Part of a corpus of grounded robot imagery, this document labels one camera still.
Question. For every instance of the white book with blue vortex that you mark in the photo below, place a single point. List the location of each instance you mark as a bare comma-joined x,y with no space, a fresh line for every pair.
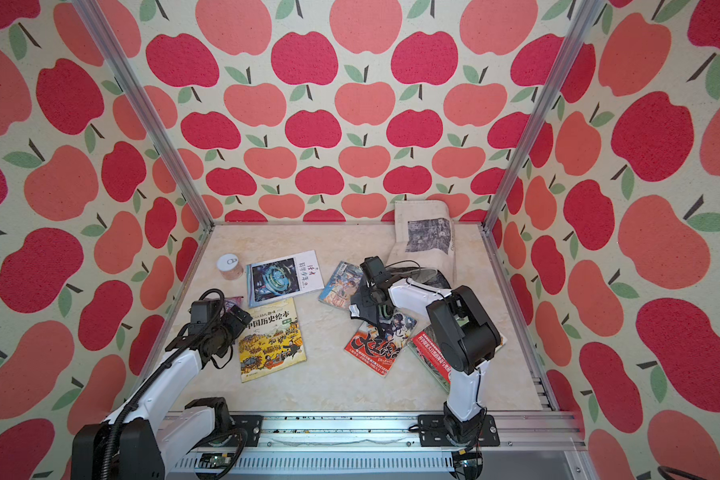
286,277

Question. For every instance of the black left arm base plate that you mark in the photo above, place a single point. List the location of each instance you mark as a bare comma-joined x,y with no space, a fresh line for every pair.
242,426

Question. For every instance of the grey green microfibre cloth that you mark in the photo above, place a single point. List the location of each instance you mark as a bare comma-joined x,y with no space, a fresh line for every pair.
423,282

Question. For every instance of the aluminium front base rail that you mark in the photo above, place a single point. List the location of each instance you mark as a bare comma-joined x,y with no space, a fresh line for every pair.
393,445

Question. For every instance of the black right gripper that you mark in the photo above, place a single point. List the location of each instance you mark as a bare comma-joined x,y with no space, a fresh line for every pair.
366,296

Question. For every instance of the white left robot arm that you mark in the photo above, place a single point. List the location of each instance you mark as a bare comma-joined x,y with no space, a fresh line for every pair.
130,443

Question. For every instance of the purple candy bag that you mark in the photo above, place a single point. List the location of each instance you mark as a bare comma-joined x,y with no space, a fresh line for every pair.
234,301

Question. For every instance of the yellow Chinese history picture book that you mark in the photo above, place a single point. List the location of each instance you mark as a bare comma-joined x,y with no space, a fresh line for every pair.
272,341

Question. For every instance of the cream printed canvas bag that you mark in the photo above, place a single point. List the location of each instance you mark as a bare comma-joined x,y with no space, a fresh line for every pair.
425,236

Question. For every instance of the right rear aluminium corner post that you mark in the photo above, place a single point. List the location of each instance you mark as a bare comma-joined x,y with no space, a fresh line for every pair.
582,23

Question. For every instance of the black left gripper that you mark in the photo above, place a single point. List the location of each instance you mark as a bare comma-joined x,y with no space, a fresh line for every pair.
238,324

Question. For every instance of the clear tape roll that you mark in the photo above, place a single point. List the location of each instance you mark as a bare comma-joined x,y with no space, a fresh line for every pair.
229,266

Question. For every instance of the red black manga book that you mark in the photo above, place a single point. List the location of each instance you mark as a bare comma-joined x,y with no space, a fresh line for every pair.
379,347

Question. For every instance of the blue robot sunflower magazine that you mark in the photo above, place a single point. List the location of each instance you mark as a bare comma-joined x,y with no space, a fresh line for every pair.
342,285

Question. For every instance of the left rear aluminium corner post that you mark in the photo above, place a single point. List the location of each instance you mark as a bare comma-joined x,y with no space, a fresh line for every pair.
103,35

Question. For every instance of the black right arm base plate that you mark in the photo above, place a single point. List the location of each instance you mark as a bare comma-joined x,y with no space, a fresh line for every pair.
447,431

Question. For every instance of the red green cover book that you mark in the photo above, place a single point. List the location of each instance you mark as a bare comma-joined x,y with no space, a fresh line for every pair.
424,346

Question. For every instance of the aluminium corner post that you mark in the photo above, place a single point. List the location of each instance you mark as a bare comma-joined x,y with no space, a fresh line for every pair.
103,35
582,23

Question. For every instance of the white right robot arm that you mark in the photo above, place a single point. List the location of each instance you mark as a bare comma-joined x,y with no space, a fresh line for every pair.
465,335

